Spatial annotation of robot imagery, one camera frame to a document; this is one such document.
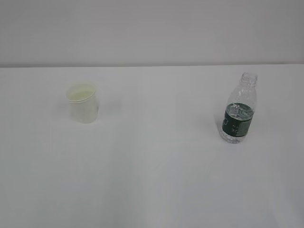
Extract clear green-label water bottle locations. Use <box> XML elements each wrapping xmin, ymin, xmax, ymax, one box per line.
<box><xmin>220</xmin><ymin>72</ymin><xmax>257</xmax><ymax>144</ymax></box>

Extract white paper cup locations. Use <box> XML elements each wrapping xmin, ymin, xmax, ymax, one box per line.
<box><xmin>66</xmin><ymin>83</ymin><xmax>98</xmax><ymax>124</ymax></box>

